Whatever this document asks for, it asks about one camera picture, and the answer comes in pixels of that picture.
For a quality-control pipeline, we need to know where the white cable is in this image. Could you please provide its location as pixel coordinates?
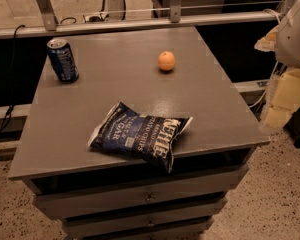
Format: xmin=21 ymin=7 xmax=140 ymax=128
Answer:
xmin=248 ymin=8 xmax=283 ymax=109

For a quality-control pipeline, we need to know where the metal railing frame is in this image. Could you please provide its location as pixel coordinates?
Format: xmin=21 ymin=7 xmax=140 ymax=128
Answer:
xmin=0 ymin=0 xmax=296 ymax=39

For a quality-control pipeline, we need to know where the blue kettle chip bag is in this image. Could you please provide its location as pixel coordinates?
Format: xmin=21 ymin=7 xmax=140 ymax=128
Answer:
xmin=88 ymin=102 xmax=193 ymax=173

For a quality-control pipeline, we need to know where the blue soda can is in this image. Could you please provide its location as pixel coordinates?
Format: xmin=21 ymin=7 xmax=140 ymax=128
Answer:
xmin=47 ymin=38 xmax=79 ymax=83

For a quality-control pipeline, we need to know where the orange fruit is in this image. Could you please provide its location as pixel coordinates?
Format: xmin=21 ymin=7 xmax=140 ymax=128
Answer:
xmin=158 ymin=51 xmax=176 ymax=71

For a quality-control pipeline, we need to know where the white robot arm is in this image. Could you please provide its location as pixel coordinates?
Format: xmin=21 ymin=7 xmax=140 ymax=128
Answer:
xmin=254 ymin=0 xmax=300 ymax=129

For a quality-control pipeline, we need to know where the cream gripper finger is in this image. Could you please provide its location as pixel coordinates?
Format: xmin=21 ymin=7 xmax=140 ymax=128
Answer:
xmin=254 ymin=26 xmax=278 ymax=52
xmin=262 ymin=67 xmax=300 ymax=129

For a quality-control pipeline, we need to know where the white power strip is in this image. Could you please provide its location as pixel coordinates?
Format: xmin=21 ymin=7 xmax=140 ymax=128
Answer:
xmin=83 ymin=13 xmax=108 ymax=23

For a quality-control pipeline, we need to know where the black cable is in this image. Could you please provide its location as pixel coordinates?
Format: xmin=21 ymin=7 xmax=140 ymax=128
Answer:
xmin=0 ymin=24 xmax=26 ymax=135

